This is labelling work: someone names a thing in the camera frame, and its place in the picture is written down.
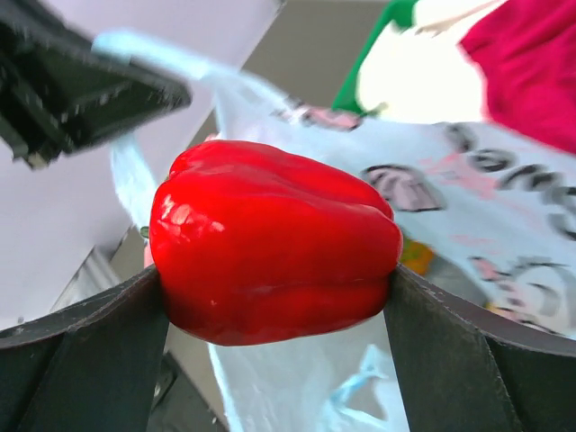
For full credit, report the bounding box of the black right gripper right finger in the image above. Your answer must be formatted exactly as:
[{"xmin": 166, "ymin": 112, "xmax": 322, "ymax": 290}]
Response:
[{"xmin": 383, "ymin": 265, "xmax": 575, "ymax": 432}]

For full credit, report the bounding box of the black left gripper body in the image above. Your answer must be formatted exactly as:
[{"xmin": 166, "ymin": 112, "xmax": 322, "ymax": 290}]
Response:
[{"xmin": 1, "ymin": 1, "xmax": 192, "ymax": 169}]

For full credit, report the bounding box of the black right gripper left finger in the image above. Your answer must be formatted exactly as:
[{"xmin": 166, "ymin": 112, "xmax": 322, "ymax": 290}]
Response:
[{"xmin": 1, "ymin": 266, "xmax": 168, "ymax": 432}]

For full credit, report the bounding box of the yellow orange mango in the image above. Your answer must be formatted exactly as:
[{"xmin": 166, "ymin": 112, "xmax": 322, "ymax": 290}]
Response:
[{"xmin": 400, "ymin": 238, "xmax": 435, "ymax": 275}]

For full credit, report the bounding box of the light blue cartoon plastic bag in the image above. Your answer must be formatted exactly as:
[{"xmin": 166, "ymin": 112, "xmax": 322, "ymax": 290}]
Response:
[{"xmin": 93, "ymin": 31, "xmax": 575, "ymax": 431}]

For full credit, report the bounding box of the red bell pepper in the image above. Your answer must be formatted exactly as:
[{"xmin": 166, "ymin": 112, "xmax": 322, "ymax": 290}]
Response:
[{"xmin": 149, "ymin": 140, "xmax": 402, "ymax": 347}]

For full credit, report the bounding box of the white cloth in tray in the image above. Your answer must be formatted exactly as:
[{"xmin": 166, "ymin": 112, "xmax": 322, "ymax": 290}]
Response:
[{"xmin": 355, "ymin": 1, "xmax": 502, "ymax": 123}]

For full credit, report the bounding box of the red crumpled cloth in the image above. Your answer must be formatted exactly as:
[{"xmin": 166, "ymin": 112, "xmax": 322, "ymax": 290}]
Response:
[{"xmin": 460, "ymin": 0, "xmax": 575, "ymax": 153}]

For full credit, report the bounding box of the green plastic tray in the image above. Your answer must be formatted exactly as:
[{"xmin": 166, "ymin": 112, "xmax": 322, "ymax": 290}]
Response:
[{"xmin": 330, "ymin": 0, "xmax": 419, "ymax": 115}]

